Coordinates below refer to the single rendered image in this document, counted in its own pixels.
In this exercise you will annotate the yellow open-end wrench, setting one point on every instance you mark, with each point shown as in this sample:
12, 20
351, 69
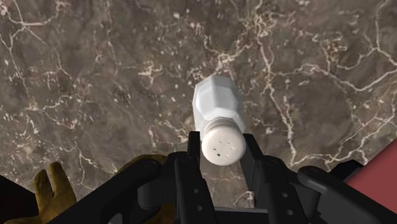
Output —
52, 192

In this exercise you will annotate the white salt shaker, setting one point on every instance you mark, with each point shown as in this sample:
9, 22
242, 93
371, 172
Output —
217, 105

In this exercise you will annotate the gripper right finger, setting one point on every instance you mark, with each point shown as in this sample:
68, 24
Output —
276, 186

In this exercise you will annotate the red block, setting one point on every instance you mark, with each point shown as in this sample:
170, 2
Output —
378, 176

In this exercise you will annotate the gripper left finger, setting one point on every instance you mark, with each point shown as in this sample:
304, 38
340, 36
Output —
186, 186

